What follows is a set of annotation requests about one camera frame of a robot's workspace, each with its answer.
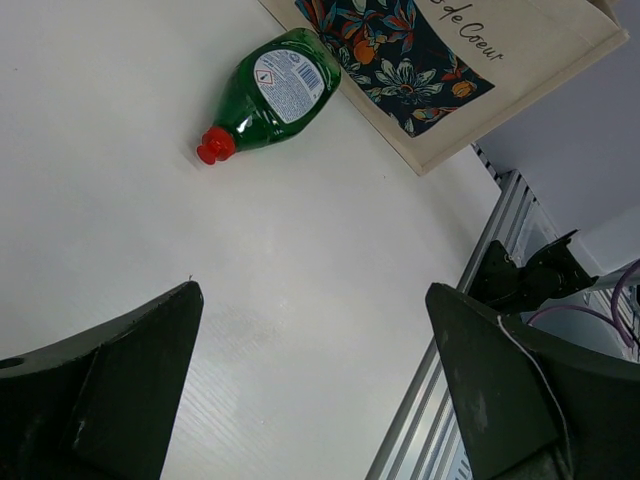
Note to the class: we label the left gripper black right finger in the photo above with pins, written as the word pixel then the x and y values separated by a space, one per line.
pixel 530 405

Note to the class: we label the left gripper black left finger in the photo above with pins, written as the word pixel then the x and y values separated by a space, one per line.
pixel 101 404

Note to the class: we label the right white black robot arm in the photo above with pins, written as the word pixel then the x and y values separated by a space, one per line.
pixel 553 272

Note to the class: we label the beige canvas tote bag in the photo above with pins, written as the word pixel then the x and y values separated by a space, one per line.
pixel 434 76

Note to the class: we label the green dish soap bottle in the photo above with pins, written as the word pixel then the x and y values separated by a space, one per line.
pixel 271 96

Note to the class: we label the aluminium mounting rail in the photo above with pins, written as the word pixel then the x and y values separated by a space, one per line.
pixel 423 440

